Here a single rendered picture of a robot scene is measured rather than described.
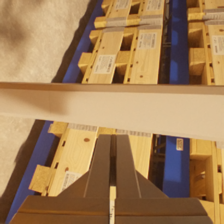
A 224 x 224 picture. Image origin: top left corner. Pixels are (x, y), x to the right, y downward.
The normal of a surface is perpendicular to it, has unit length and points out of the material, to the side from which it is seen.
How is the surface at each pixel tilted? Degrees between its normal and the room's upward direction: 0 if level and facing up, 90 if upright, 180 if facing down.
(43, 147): 90
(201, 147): 90
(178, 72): 90
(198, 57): 90
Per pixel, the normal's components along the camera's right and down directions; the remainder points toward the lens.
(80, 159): -0.22, -0.48
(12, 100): -0.29, 0.25
